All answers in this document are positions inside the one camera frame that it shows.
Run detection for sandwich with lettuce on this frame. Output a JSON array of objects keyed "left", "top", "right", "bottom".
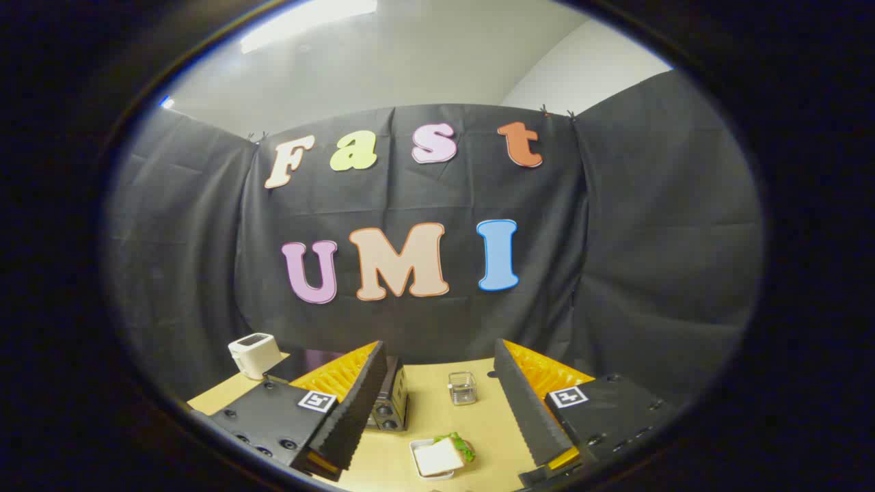
[{"left": 414, "top": 432, "right": 476, "bottom": 478}]

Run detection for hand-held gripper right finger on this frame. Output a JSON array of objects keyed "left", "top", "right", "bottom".
[{"left": 494, "top": 338, "right": 678, "bottom": 489}]

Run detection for wire mesh basket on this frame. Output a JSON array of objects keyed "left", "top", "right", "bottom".
[{"left": 448, "top": 371, "right": 479, "bottom": 407}]

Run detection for white rectangular plate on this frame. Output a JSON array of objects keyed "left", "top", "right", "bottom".
[{"left": 409, "top": 438, "right": 472, "bottom": 482}]

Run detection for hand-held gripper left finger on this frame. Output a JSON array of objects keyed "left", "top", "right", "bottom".
[{"left": 191, "top": 340, "right": 388, "bottom": 482}]

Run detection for white pop-up toaster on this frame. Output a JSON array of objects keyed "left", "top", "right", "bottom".
[{"left": 228, "top": 333, "right": 283, "bottom": 381}]

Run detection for black toaster oven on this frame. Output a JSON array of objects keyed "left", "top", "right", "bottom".
[{"left": 265, "top": 348, "right": 410, "bottom": 433}]

